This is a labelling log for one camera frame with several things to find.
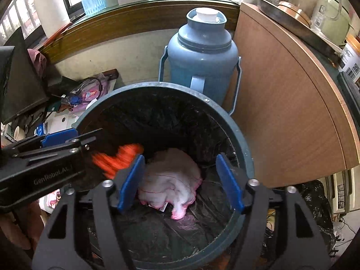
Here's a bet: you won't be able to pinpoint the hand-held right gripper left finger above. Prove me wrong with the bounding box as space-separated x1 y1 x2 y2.
32 154 146 270

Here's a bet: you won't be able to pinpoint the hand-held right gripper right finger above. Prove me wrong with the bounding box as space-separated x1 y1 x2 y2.
216 152 331 270

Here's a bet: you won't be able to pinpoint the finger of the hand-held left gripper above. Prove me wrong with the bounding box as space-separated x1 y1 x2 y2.
80 138 121 187
1 128 104 159

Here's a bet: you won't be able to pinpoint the orange plastic wrapper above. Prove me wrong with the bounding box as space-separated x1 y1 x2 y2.
91 143 144 180

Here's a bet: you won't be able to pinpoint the blue-grey bin with black liner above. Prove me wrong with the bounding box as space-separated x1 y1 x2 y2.
72 81 255 270

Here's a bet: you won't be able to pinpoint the checkered floral tablecloth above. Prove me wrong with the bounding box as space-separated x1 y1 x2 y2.
42 110 83 135

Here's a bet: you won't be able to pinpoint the white cup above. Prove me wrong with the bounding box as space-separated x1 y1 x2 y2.
13 126 26 142

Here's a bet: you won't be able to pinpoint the white pink crumpled bag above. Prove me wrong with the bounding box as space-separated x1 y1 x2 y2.
138 148 203 220

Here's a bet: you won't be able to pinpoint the pink book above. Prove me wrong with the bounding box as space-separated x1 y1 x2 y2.
69 73 117 113

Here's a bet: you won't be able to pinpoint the black computer monitor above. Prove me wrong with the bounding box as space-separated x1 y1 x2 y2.
0 27 51 124

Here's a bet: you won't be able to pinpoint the pink curtain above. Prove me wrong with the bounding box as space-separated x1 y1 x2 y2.
27 48 48 76

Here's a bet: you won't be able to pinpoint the black garbage bag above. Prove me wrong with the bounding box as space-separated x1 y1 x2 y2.
263 180 336 261

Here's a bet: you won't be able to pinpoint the wooden cabinet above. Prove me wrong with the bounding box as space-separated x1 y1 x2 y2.
222 2 360 189

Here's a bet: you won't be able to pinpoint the white plastic bottle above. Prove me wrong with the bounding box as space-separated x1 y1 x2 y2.
33 0 71 38

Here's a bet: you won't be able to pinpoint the blue thermos jug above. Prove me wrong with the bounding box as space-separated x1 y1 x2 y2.
158 7 242 116

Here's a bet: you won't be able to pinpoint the metal tray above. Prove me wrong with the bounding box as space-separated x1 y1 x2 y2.
256 0 343 59

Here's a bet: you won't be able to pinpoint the white canister with label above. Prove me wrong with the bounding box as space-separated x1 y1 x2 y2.
337 35 360 81

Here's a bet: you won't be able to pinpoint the brown bowl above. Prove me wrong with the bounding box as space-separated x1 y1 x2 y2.
278 1 312 28

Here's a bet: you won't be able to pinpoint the pale green rice cooker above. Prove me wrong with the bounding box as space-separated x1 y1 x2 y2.
311 0 358 45

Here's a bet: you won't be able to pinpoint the black cable with blue plug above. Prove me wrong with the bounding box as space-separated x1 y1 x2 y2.
60 76 103 107

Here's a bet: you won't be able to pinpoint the red-handled pliers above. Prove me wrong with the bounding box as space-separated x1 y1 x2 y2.
42 22 73 48

